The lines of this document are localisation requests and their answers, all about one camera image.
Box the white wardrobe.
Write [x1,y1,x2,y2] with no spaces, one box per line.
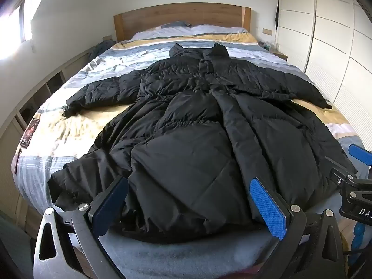
[275,0,372,163]

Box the white low shelf unit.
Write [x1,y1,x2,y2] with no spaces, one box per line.
[0,46,91,216]

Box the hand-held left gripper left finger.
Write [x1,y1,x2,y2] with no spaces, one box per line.
[33,177,130,279]

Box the dark printed book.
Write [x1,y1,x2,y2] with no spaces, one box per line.
[20,118,40,149]

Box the person's right hand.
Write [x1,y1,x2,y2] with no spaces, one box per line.
[349,222,366,257]

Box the black puffer coat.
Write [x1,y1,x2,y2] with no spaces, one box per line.
[47,42,358,243]

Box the grey-blue pillow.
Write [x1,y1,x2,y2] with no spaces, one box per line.
[161,20,191,30]

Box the white pillow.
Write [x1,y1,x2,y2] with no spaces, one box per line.
[128,24,251,42]

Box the wooden nightstand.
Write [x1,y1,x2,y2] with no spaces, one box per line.
[272,48,288,61]

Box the dark clothes pile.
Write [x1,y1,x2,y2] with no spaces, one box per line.
[88,40,117,60]

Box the striped duvet bed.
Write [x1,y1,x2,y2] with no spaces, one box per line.
[11,23,361,279]

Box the wooden headboard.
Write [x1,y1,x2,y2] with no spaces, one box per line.
[113,2,251,41]

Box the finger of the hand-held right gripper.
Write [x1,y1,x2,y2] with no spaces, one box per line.
[323,156,354,187]
[348,143,372,167]

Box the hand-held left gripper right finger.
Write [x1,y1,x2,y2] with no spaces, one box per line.
[249,177,347,279]

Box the window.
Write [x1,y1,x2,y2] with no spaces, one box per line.
[0,0,35,60]

